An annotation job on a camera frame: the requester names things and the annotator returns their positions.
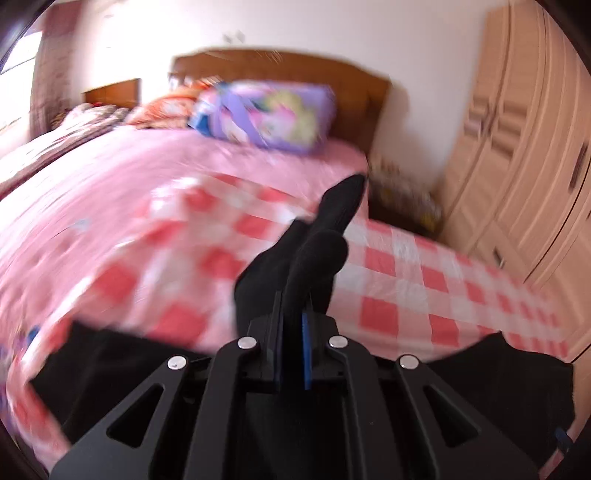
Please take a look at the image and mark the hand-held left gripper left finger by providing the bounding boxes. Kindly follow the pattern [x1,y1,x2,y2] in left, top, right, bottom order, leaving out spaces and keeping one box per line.
[50,292,285,480]

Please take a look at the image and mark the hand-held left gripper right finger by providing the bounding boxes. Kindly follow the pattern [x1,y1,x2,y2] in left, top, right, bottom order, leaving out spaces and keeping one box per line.
[301,295,540,480]

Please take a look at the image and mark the black pants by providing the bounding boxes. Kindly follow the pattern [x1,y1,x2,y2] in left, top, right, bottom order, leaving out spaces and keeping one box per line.
[30,174,577,480]

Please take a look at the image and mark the pink checkered blanket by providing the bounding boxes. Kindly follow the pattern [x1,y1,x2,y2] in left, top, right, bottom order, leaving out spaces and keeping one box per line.
[4,172,571,462]

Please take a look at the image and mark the cluttered bedside table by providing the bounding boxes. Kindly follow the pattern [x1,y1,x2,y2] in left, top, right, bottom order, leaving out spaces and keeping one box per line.
[367,159,445,238]

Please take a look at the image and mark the purple printed pillow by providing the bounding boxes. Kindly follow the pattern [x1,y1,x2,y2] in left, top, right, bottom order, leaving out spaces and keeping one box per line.
[187,80,337,154]

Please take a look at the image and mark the pink bed sheet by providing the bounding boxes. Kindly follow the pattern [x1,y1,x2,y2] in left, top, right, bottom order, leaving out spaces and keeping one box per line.
[0,127,370,342]

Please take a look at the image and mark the orange printed pillow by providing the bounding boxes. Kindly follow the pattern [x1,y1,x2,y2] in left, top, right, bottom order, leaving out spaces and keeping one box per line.
[126,78,218,131]

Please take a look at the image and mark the light wooden wardrobe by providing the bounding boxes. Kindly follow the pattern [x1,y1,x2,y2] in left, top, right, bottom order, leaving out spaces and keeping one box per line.
[436,2,591,305]

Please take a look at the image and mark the small wooden headboard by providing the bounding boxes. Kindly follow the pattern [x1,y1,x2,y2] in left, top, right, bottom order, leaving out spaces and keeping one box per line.
[82,78,141,110]

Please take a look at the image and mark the dark patterned quilt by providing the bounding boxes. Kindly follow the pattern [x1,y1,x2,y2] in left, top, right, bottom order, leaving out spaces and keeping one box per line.
[0,102,131,199]

